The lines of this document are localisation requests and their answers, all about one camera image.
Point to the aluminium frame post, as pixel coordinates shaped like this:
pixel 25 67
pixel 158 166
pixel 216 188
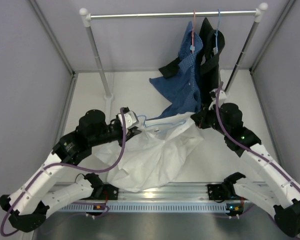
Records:
pixel 269 41
pixel 60 52

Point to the perforated cable duct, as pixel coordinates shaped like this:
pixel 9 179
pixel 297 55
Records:
pixel 155 207

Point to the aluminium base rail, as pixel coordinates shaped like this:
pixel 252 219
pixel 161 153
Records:
pixel 181 192

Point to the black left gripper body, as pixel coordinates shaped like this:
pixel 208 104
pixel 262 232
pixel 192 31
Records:
pixel 115 134

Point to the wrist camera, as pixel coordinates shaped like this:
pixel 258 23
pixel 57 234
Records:
pixel 222 97
pixel 130 118

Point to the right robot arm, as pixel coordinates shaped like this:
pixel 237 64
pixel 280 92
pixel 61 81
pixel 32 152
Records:
pixel 281 199

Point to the white clothes rack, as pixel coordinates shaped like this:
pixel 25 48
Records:
pixel 146 44

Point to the white shirt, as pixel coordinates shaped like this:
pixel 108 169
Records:
pixel 150 160

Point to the right aluminium frame post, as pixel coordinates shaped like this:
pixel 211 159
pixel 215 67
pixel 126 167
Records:
pixel 269 41

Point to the light blue hanger with black shirt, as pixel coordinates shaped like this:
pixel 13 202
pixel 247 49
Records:
pixel 216 48

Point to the blue checked shirt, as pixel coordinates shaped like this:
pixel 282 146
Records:
pixel 178 83

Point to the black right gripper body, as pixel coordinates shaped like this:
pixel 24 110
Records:
pixel 209 119

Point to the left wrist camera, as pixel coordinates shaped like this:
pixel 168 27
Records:
pixel 130 118

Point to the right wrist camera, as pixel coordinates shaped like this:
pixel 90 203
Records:
pixel 222 97

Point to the black shirt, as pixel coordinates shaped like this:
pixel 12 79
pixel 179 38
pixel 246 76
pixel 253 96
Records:
pixel 208 62

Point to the pink hanger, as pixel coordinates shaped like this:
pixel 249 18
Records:
pixel 193 33

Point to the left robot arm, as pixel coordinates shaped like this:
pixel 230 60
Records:
pixel 28 207

